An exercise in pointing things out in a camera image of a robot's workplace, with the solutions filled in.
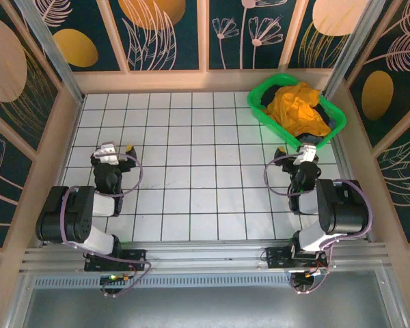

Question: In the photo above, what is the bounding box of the black t-shirt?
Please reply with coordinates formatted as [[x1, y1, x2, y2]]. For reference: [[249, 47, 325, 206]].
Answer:
[[261, 84, 333, 128]]

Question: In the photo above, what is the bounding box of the yellow t-shirt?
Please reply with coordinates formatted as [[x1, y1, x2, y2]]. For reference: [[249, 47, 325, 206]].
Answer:
[[263, 81, 331, 137]]

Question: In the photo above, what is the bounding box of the aluminium corner post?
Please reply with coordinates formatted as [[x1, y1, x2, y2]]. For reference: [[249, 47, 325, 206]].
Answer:
[[323, 0, 394, 100], [15, 0, 86, 103]]

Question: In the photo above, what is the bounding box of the blue grey garment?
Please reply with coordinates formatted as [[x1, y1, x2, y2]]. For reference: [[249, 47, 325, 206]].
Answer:
[[295, 115, 340, 146]]

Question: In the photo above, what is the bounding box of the green plastic laundry basket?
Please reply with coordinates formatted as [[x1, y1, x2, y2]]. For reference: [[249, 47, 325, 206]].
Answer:
[[247, 73, 348, 151]]

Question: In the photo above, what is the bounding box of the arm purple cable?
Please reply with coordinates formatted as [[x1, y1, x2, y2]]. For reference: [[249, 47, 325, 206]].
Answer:
[[262, 152, 373, 295], [59, 153, 153, 298]]

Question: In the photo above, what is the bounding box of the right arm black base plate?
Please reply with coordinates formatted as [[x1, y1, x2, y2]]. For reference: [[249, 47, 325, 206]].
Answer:
[[261, 245, 329, 274]]

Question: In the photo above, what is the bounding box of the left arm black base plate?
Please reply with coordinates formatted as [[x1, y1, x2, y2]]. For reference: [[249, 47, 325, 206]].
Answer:
[[84, 249, 148, 273]]

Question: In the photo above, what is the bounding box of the grey metal shelf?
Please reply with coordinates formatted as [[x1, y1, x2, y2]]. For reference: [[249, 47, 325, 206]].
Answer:
[[20, 286, 397, 328]]

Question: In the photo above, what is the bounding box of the slotted grey cable tray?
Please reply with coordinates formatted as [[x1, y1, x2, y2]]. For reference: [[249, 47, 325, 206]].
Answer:
[[32, 275, 380, 288]]

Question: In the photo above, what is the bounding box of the aluminium rail frame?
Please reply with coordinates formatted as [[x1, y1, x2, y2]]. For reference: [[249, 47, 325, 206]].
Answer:
[[18, 238, 392, 274]]

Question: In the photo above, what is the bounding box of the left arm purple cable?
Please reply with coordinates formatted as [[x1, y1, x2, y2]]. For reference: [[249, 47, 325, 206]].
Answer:
[[59, 153, 153, 298]]

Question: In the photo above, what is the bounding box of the floral dark wall panel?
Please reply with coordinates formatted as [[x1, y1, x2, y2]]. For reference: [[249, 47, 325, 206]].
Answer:
[[27, 0, 129, 72], [208, 0, 297, 70], [375, 129, 410, 245], [344, 0, 410, 148], [286, 0, 372, 69], [109, 0, 201, 72], [0, 118, 38, 247], [0, 0, 62, 151]]

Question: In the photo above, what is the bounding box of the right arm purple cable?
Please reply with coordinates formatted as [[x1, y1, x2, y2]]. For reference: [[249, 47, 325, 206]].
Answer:
[[262, 152, 373, 295]]

